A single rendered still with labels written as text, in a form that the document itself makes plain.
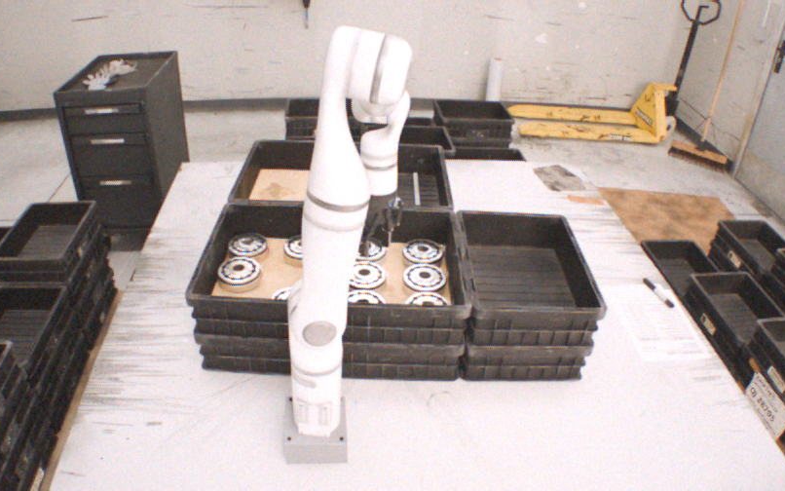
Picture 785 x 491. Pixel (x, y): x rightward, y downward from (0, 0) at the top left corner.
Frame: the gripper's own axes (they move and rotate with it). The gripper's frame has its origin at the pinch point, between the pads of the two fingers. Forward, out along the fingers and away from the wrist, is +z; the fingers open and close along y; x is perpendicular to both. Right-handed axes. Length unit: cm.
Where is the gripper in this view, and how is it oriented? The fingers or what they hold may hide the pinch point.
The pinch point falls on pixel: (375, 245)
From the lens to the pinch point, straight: 121.5
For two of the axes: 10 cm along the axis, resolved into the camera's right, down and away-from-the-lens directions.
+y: 7.1, -3.7, 6.0
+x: -7.1, -4.3, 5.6
